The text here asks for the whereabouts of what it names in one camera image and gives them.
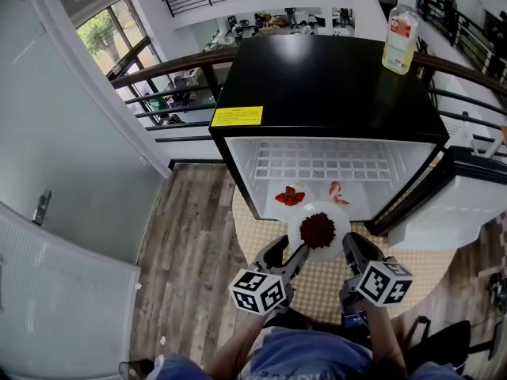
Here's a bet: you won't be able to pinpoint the red strawberries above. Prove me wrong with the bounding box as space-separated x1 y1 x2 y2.
275 185 306 207

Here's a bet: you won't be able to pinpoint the black mini fridge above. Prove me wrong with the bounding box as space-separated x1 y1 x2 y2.
208 34 507 253

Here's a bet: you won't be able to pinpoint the dark wooden handrail railing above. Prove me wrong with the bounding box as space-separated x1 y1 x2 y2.
110 47 507 154

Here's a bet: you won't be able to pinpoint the wooden table white legs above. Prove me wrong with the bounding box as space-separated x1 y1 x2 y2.
471 124 507 160

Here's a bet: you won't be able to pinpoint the person's right forearm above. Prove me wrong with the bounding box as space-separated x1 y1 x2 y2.
364 305 409 380

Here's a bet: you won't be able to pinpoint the dark metal door handle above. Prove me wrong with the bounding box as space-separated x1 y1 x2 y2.
31 188 53 226

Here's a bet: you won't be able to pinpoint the black device blue screen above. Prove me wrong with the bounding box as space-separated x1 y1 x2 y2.
342 310 369 330

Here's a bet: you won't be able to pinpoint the person's left forearm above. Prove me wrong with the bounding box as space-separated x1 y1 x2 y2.
205 310 266 380

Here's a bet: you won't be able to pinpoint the white perforated plastic chair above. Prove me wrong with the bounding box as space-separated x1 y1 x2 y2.
439 111 475 150

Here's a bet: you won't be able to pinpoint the person's blue shirt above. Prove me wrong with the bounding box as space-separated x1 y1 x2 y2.
154 326 456 380

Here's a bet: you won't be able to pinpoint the white wire fridge shelf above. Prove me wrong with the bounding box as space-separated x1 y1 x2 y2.
253 140 393 181

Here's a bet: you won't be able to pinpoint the black doorstop cup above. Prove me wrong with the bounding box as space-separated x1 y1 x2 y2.
118 359 155 380

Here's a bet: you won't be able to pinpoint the black office chair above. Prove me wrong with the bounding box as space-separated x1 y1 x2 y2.
403 317 507 380

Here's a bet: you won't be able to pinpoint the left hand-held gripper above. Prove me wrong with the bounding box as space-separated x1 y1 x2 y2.
228 234 311 315

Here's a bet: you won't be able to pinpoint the clear bottle yellow liquid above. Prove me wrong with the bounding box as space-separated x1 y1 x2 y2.
381 0 421 75

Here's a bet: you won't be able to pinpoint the black cable bundle equipment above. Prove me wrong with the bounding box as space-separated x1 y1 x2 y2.
489 271 507 304

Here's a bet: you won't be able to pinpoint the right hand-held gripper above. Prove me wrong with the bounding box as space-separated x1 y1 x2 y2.
339 231 414 316

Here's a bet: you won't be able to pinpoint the window with black frame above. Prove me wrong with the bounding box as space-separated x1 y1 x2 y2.
74 0 163 90

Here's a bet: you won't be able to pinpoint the person's black trousers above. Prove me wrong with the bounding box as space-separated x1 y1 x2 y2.
265 306 372 348

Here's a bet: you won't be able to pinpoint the black metal walkway railing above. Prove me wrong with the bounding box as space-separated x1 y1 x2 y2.
419 0 507 90

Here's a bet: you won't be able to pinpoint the white round plate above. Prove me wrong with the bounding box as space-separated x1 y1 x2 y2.
316 178 368 213
287 200 352 263
269 180 316 223

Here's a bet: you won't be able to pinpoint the frosted glass door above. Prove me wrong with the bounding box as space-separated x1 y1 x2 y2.
0 0 171 264

